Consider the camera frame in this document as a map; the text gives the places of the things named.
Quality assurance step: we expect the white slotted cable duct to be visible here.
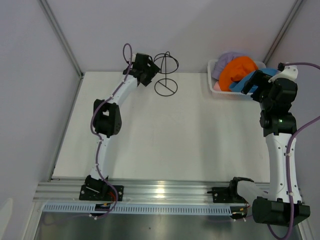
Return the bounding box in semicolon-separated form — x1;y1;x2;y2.
43;202;232;216

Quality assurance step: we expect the orange bucket hat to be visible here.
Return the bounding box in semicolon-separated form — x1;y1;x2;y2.
218;56;259;92

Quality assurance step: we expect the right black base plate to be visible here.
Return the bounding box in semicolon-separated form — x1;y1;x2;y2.
207;186;246;204

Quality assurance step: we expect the white plastic basket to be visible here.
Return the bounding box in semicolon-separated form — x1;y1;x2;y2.
207;59;251;98

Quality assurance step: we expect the purple bucket hat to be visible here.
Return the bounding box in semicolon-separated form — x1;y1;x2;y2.
211;51;244;80

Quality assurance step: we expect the pink bucket hat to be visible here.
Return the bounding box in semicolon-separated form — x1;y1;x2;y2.
213;81;222;92

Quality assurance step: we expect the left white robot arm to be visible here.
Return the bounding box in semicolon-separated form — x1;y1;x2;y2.
79;53;160;202

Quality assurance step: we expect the black wire hat stand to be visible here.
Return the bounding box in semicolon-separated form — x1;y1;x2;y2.
152;51;180;97

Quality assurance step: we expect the blue bucket hat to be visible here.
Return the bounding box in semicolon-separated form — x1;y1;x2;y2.
229;67;278;93

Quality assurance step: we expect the aluminium mounting rail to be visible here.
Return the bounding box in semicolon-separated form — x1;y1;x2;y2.
33;178;229;205

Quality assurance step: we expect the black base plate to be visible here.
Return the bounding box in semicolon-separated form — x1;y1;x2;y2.
207;186;246;204
78;185;124;202

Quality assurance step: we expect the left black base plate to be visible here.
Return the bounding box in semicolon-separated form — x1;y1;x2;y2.
78;185;124;202

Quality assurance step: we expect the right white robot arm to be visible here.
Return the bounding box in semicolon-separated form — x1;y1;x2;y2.
227;70;311;227

